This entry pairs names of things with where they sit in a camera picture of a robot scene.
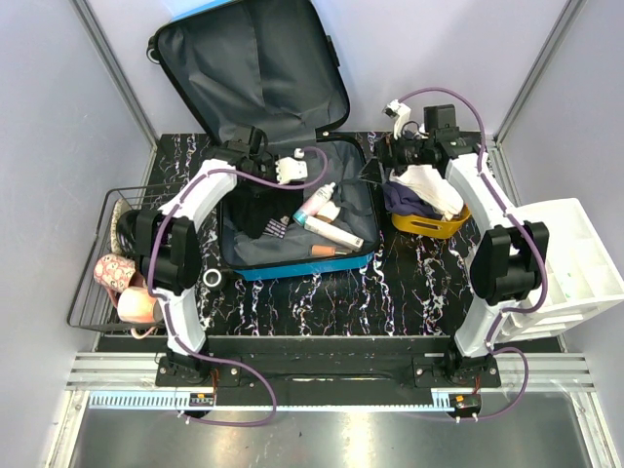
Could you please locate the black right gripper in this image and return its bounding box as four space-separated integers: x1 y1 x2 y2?
356 125 433 185

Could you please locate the purple garment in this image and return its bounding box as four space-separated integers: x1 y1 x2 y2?
381 181 442 220

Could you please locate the black garment with label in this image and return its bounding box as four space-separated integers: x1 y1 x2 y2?
225 190 303 239

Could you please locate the white towel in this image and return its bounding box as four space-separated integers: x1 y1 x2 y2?
389 165 464 220

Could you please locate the white cosmetic tube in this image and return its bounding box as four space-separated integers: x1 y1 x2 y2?
303 216 364 252

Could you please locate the orange plastic basket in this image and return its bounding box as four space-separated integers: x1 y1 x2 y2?
391 206 471 240

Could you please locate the blue fish-print suitcase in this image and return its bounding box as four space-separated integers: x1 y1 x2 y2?
148 1 380 281

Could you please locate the white divided organizer tray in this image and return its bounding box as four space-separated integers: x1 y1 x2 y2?
495 198 623 343

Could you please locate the white pink-tipped bottle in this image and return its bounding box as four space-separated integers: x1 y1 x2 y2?
292 182 336 226

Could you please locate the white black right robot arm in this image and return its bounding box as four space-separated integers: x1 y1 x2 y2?
361 100 550 387

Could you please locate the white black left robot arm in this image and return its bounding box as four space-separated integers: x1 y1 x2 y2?
134 126 278 386

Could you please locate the brown small tube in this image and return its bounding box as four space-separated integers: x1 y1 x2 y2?
310 245 352 257

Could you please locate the black bowl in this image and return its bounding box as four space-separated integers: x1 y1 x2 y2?
115 210 139 256

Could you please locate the pink patterned cup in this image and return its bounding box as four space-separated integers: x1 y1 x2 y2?
93 253 144 293

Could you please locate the plain pink mug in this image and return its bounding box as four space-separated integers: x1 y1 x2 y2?
117 287 163 340

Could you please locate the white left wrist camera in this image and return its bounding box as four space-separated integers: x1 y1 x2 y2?
275 148 308 185

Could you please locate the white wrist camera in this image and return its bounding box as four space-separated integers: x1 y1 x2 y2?
383 99 411 139
275 148 308 185

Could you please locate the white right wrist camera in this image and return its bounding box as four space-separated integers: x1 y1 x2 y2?
383 99 411 139

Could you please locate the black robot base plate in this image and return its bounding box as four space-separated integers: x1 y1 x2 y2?
89 336 562 389

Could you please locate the black wire dish rack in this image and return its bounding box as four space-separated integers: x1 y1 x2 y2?
65 182 182 334

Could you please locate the aluminium frame rail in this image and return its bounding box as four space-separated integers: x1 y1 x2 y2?
46 353 623 467

